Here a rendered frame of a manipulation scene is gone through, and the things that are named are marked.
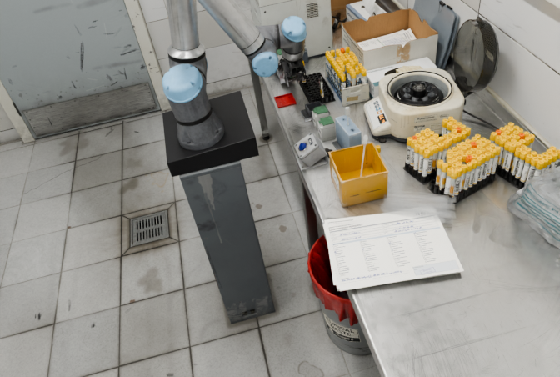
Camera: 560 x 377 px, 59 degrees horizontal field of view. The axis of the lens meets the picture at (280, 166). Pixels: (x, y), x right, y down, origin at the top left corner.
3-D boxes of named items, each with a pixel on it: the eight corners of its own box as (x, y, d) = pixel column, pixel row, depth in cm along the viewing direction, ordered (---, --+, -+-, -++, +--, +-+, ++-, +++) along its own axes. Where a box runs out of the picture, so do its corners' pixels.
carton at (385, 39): (341, 57, 200) (339, 22, 190) (408, 41, 203) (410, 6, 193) (362, 87, 182) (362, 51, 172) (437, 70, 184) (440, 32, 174)
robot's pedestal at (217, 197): (231, 324, 215) (179, 178, 157) (224, 287, 230) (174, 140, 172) (275, 312, 217) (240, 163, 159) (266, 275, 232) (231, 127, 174)
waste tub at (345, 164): (329, 177, 149) (327, 151, 142) (372, 167, 150) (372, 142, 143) (342, 208, 139) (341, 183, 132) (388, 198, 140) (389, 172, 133)
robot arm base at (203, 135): (184, 157, 155) (174, 132, 148) (175, 131, 166) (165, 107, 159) (230, 139, 157) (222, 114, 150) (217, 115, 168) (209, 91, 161)
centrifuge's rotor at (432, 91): (388, 95, 167) (388, 77, 162) (434, 88, 167) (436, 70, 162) (400, 122, 155) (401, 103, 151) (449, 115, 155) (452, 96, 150)
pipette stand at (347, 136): (332, 144, 160) (330, 119, 153) (352, 138, 161) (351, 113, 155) (345, 163, 153) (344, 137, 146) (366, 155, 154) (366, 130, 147)
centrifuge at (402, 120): (360, 105, 174) (359, 75, 166) (445, 92, 173) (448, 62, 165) (375, 148, 156) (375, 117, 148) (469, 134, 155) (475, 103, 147)
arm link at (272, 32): (243, 38, 147) (280, 36, 147) (242, 22, 155) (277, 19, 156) (246, 62, 152) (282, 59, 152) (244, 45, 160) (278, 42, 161)
